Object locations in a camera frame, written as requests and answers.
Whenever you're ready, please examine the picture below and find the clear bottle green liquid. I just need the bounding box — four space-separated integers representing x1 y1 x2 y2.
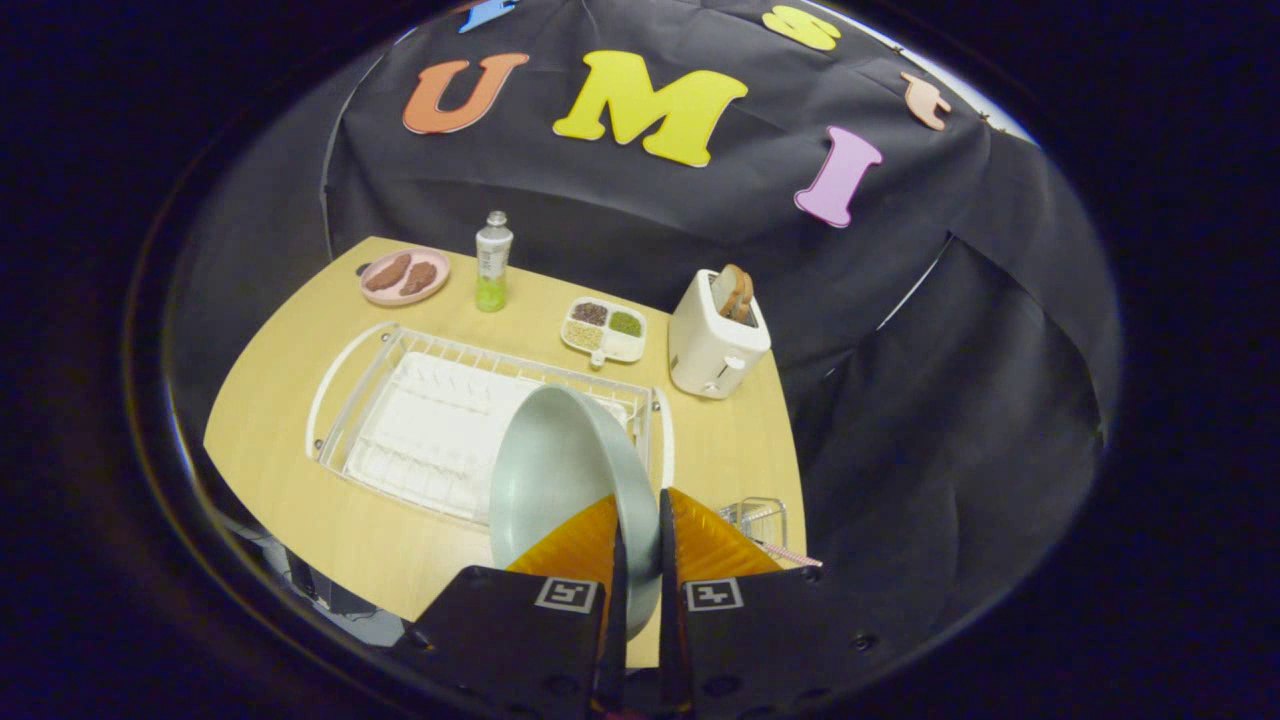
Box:
474 210 514 314

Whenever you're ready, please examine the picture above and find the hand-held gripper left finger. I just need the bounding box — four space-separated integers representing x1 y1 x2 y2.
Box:
388 492 631 716

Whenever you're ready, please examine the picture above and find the pink plate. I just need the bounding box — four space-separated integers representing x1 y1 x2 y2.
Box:
359 247 452 307

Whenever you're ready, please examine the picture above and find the white toaster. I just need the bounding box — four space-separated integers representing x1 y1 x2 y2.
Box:
668 268 773 401

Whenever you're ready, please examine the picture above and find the white wire dish rack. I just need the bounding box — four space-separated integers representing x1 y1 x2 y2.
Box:
305 320 676 526

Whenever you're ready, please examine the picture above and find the small wire basket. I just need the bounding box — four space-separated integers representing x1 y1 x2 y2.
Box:
718 497 789 551

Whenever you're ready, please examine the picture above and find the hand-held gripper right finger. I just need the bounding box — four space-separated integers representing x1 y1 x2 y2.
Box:
657 487 906 716

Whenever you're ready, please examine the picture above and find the pale green plate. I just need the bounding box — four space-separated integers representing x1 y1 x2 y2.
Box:
488 385 663 641

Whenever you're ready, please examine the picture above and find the white divided condiment tray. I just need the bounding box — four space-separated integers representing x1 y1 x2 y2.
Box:
559 296 648 369

